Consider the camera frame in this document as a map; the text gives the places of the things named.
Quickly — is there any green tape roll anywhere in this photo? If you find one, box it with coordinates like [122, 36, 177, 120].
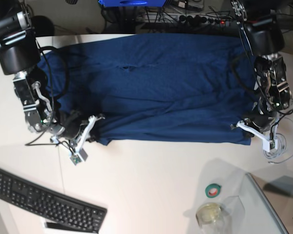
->
[205, 183, 221, 198]

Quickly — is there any dark blue t-shirt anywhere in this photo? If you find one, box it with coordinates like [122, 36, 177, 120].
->
[38, 34, 255, 145]

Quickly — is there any blue box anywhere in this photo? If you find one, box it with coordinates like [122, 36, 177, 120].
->
[98, 0, 166, 7]

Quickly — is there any black computer keyboard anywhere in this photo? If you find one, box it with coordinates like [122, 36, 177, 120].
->
[0, 169, 107, 234]

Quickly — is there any white power strip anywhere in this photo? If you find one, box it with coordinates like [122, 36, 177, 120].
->
[138, 12, 233, 27]

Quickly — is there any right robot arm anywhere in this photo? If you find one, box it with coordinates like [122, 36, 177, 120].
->
[0, 0, 104, 146]

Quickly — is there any black round stool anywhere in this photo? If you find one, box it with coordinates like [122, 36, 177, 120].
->
[31, 16, 55, 37]

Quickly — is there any clear glass jar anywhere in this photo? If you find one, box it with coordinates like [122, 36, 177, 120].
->
[195, 202, 231, 234]

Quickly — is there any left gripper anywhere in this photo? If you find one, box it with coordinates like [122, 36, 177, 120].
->
[243, 112, 279, 139]

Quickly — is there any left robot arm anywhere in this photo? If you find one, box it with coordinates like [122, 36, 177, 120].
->
[231, 0, 293, 138]

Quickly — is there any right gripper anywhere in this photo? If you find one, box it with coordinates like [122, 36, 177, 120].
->
[50, 110, 101, 144]

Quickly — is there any coiled white cable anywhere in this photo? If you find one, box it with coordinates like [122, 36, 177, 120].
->
[262, 106, 293, 165]

